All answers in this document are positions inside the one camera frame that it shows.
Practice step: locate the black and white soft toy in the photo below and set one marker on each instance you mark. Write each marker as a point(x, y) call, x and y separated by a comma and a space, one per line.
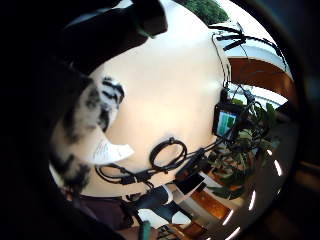
point(83, 113)

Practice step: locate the small black monitor screen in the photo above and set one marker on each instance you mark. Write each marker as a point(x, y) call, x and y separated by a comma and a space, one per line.
point(226, 122)

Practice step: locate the black smartphone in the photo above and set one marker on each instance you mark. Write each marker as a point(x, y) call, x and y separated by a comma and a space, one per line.
point(189, 183)

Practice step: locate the green tree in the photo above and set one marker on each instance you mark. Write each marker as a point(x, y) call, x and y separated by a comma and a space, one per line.
point(206, 10)

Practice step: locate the black adapter box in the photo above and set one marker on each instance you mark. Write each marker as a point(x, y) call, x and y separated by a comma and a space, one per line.
point(192, 163)

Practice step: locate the brown wooden ledge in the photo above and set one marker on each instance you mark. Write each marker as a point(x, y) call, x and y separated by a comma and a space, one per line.
point(260, 75)

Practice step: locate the green leafy plant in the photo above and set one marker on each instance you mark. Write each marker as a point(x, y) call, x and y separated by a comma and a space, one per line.
point(245, 160)

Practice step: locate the black tripod camera stand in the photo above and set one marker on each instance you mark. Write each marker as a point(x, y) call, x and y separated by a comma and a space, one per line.
point(235, 41)

